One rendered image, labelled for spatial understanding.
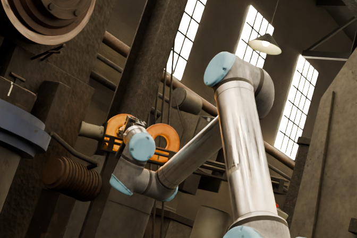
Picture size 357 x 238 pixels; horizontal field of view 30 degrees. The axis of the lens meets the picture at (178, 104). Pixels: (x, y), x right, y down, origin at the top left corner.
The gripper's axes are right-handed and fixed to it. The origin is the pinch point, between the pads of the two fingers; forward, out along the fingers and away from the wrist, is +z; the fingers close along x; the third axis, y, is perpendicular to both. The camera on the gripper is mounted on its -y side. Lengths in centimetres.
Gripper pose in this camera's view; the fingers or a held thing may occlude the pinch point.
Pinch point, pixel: (125, 130)
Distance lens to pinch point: 259.8
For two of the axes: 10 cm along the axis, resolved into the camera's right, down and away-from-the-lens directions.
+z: -2.2, -1.7, 9.6
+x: -9.0, -3.5, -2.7
